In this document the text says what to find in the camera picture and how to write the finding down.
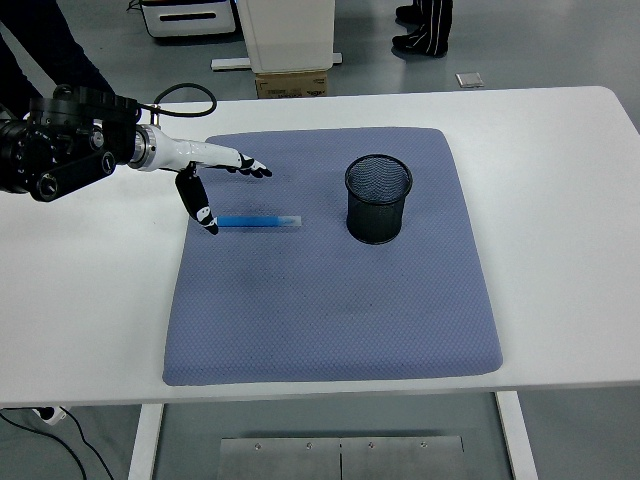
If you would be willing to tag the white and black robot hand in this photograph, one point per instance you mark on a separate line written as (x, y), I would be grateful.
(190, 149)

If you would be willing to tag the blue marker with clear cap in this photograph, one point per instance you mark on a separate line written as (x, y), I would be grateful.
(255, 221)

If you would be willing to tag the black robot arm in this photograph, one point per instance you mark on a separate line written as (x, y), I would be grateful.
(60, 145)

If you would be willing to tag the black mesh pen holder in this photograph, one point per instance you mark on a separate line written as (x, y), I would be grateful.
(374, 220)

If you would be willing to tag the brown cardboard box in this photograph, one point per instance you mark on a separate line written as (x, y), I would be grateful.
(290, 85)

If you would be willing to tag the person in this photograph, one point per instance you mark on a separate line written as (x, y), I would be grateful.
(430, 30)
(75, 55)

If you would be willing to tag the blue-grey textured mat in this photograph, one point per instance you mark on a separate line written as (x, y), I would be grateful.
(310, 310)

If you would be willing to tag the silver floor socket plate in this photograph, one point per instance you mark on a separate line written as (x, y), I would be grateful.
(469, 80)

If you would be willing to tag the white table leg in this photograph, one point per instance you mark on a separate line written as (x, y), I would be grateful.
(517, 440)
(145, 445)

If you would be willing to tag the white power strip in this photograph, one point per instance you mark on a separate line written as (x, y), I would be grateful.
(52, 416)

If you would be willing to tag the grey metal plate with screws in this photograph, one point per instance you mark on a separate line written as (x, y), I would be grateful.
(280, 460)
(400, 460)

